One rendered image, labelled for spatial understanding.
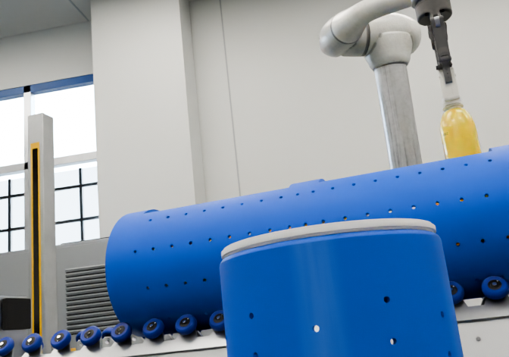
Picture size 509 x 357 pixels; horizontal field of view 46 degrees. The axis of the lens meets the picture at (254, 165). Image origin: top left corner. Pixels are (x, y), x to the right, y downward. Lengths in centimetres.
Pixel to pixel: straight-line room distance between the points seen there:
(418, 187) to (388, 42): 85
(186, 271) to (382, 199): 42
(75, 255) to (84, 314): 28
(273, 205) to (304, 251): 57
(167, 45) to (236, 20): 61
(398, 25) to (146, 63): 261
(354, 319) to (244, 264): 14
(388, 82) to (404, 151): 22
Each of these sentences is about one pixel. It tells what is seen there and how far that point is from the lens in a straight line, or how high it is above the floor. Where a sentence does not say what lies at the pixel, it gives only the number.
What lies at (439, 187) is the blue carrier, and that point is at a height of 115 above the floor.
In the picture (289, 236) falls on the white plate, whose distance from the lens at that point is 67.
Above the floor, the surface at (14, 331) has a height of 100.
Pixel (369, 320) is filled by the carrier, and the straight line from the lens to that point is 66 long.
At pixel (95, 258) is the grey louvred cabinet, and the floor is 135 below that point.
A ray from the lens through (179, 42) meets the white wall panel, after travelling 429.
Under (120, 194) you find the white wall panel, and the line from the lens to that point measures 408.
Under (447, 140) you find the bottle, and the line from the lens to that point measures 129.
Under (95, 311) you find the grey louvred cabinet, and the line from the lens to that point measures 298.
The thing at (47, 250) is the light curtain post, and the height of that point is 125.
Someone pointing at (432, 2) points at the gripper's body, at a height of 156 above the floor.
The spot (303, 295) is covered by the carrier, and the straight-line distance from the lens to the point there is 66.
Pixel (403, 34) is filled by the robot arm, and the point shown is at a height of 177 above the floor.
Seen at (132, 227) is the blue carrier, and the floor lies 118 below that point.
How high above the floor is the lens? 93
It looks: 15 degrees up
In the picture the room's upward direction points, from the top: 6 degrees counter-clockwise
